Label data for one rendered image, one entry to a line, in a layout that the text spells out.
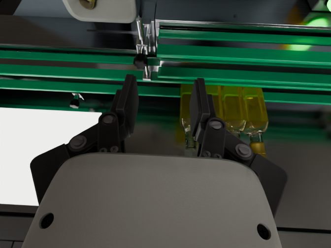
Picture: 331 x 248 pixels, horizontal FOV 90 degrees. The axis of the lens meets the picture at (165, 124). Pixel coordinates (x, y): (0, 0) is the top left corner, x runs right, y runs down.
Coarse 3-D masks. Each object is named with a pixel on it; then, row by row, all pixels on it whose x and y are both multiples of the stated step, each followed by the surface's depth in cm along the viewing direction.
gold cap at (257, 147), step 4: (252, 144) 43; (256, 144) 42; (260, 144) 42; (264, 144) 42; (252, 148) 43; (256, 148) 42; (260, 148) 41; (264, 148) 42; (256, 152) 41; (260, 152) 41; (264, 152) 41; (264, 156) 41
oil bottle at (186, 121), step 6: (180, 84) 53; (186, 84) 47; (192, 84) 47; (180, 90) 51; (186, 90) 46; (180, 96) 50; (186, 96) 46; (180, 102) 49; (186, 102) 45; (180, 108) 48; (186, 108) 44; (180, 114) 47; (186, 114) 44; (180, 120) 46; (186, 120) 43; (180, 126) 46; (186, 126) 43
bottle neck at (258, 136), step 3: (249, 135) 45; (252, 135) 44; (255, 135) 43; (258, 135) 43; (261, 135) 43; (252, 138) 44; (255, 138) 43; (258, 138) 43; (261, 138) 43; (252, 141) 43; (255, 141) 43; (258, 141) 42; (261, 141) 42
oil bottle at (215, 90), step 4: (208, 88) 47; (212, 88) 47; (216, 88) 47; (220, 88) 47; (208, 92) 46; (212, 92) 46; (216, 92) 46; (220, 92) 46; (216, 96) 46; (220, 96) 46; (216, 100) 45; (220, 100) 45; (216, 104) 45; (220, 104) 45; (216, 108) 44; (220, 108) 44; (216, 112) 44; (220, 112) 44; (216, 116) 44; (220, 116) 44
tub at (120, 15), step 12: (72, 0) 41; (96, 0) 45; (108, 0) 45; (120, 0) 45; (132, 0) 38; (72, 12) 42; (84, 12) 43; (96, 12) 43; (108, 12) 43; (120, 12) 43; (132, 12) 41
